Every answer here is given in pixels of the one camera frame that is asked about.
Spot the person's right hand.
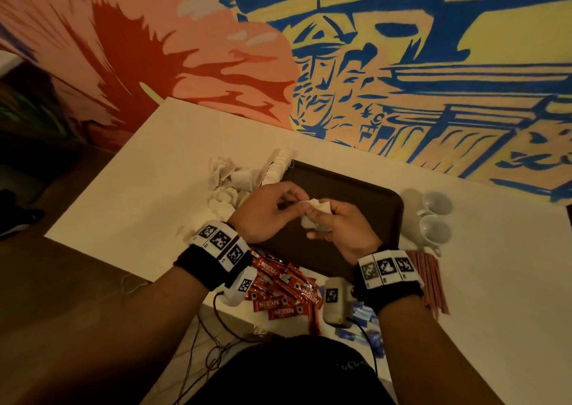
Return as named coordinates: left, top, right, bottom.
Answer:
left=303, top=198, right=384, bottom=266

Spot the row of tea bags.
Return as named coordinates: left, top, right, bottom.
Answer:
left=260, top=147, right=297, bottom=187

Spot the person's right forearm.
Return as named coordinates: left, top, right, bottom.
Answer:
left=376, top=295, right=507, bottom=405

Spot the white tea bag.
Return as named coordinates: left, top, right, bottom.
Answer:
left=299, top=198, right=334, bottom=234

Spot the pile of white tea bags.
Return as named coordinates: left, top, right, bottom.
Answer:
left=204, top=154, right=266, bottom=223

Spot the black left wristband with markers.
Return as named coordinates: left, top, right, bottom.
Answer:
left=172, top=221, right=254, bottom=292

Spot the pile of red Nescafe sachets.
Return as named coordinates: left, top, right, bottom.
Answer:
left=242, top=250, right=325, bottom=322

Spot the black right camera cable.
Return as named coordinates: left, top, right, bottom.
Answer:
left=352, top=322, right=382, bottom=376

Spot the person's left forearm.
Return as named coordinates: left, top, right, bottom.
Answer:
left=27, top=266, right=212, bottom=405

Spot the small white cup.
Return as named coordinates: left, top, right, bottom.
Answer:
left=419, top=190, right=454, bottom=218
left=417, top=214, right=454, bottom=248

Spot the dark brown tray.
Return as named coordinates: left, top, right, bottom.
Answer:
left=254, top=159, right=406, bottom=284

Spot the bundle of red stir sticks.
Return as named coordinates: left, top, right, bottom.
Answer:
left=412, top=248, right=452, bottom=317

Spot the pile of blue sugar sachets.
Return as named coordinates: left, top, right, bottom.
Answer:
left=334, top=299, right=388, bottom=362

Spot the black object on floor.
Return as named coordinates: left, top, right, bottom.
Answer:
left=0, top=189, right=45, bottom=239

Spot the white wall shelf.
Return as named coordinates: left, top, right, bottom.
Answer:
left=0, top=50, right=24, bottom=78

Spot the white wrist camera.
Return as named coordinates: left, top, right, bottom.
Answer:
left=321, top=276, right=356, bottom=329
left=220, top=270, right=259, bottom=308

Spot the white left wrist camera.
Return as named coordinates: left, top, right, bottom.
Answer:
left=220, top=270, right=259, bottom=308

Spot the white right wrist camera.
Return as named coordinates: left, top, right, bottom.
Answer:
left=321, top=276, right=356, bottom=329

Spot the black clothing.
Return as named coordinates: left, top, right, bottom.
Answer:
left=182, top=333, right=395, bottom=405

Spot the person's left hand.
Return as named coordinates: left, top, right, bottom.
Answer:
left=226, top=181, right=311, bottom=246

